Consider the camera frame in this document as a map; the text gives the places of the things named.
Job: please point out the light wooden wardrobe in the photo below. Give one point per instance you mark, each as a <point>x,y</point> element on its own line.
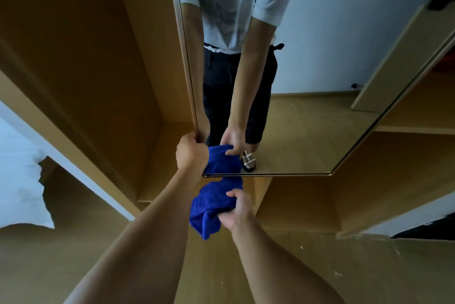
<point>89,65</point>

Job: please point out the blue microfibre cloth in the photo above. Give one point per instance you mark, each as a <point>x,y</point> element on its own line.
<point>209,207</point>

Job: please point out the person's right forearm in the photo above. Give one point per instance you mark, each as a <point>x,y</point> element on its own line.
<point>277,268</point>

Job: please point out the tall framed mirror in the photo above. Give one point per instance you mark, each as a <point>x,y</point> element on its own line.
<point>337,30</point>

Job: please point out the person's right hand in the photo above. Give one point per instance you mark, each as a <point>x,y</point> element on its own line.
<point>241,213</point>

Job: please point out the person's left forearm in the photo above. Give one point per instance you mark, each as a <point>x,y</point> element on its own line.
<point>142,250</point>

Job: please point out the person's left hand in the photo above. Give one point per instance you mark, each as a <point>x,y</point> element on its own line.
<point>192,156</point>

